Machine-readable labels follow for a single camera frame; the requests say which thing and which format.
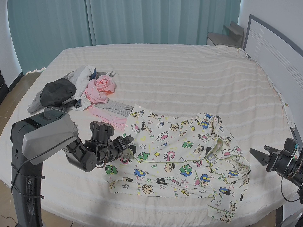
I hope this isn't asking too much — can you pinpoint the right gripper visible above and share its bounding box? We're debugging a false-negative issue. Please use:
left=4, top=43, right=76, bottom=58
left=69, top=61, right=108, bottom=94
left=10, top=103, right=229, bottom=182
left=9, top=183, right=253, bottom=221
left=250, top=145, right=297, bottom=177

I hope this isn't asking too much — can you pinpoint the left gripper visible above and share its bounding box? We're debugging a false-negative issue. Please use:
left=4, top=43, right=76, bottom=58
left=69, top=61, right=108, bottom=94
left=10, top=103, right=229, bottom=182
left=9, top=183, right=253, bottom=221
left=108, top=136, right=135, bottom=160

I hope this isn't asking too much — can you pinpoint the white printed pyjama top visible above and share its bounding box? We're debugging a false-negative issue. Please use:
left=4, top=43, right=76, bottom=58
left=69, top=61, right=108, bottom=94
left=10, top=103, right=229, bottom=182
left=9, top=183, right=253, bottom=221
left=104, top=104, right=251, bottom=222

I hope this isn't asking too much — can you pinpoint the grey knitted sweater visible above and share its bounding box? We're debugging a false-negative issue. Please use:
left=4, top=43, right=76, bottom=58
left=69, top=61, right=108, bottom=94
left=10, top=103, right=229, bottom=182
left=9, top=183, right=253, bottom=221
left=27, top=66, right=134, bottom=118

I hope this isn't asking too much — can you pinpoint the pink garment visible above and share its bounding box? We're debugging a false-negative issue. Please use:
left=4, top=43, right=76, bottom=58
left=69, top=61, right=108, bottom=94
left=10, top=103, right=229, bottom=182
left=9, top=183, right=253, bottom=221
left=84, top=76, right=128, bottom=130

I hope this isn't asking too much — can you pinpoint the white garment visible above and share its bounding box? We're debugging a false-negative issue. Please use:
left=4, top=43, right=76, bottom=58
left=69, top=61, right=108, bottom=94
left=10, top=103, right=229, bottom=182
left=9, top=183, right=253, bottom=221
left=71, top=65, right=116, bottom=111

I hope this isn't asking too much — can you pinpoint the black garment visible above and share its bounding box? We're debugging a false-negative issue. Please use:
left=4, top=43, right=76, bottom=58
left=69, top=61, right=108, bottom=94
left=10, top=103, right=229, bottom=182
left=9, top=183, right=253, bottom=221
left=40, top=78, right=77, bottom=108

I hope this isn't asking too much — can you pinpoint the bed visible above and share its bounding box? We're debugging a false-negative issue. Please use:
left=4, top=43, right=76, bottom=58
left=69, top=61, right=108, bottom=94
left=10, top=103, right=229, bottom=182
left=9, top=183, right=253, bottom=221
left=0, top=14, right=303, bottom=227

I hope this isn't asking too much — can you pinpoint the grey bedside table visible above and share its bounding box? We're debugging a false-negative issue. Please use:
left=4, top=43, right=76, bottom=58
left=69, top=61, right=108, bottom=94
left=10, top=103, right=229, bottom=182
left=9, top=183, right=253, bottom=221
left=207, top=21, right=245, bottom=49

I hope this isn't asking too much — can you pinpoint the black cabinet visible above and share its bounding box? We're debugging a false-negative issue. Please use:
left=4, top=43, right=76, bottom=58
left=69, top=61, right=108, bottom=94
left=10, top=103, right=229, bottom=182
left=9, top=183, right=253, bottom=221
left=0, top=69, right=10, bottom=103

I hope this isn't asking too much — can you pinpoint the blue-green curtain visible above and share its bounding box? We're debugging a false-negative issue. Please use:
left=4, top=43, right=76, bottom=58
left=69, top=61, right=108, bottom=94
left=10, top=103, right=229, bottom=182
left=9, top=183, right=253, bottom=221
left=7, top=0, right=95, bottom=76
left=85, top=0, right=243, bottom=48

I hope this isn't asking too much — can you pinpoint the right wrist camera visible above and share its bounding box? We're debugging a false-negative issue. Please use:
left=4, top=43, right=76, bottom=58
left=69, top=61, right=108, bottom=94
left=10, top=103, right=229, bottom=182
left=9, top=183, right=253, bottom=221
left=285, top=138, right=298, bottom=157

